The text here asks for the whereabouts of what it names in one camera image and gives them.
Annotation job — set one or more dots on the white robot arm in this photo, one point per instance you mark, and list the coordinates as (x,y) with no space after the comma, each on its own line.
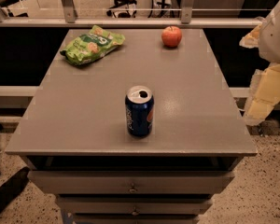
(266,37)

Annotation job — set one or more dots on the blue pepsi can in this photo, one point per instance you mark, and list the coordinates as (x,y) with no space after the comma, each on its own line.
(139,103)

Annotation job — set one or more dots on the metal railing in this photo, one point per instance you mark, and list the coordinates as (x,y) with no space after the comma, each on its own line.
(86,13)

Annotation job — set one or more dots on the black office chair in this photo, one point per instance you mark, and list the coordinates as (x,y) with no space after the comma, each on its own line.
(123,2)

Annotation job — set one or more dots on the grey drawer cabinet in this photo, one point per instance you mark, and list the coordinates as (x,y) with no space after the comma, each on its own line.
(74,137)

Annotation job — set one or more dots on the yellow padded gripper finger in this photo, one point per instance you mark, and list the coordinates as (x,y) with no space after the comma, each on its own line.
(264,95)

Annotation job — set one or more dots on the red apple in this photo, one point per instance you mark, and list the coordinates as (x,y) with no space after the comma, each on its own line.
(171,36)

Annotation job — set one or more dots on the green chip bag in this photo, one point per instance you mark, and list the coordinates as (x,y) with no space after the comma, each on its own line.
(92,46)

